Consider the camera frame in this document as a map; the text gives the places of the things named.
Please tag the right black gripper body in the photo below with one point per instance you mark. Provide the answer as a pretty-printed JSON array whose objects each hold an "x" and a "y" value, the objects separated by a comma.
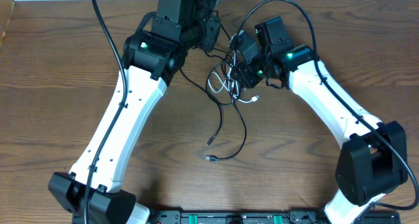
[{"x": 251, "y": 73}]

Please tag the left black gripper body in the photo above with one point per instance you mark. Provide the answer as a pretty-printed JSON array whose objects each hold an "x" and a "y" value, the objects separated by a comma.
[{"x": 210, "y": 27}]

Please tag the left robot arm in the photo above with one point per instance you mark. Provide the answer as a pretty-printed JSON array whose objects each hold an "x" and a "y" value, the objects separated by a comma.
[{"x": 92, "y": 190}]

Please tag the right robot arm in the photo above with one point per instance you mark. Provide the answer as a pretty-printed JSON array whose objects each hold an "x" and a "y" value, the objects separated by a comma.
[{"x": 370, "y": 164}]

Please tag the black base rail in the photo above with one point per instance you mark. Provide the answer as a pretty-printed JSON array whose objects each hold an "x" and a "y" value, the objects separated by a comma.
[{"x": 291, "y": 217}]

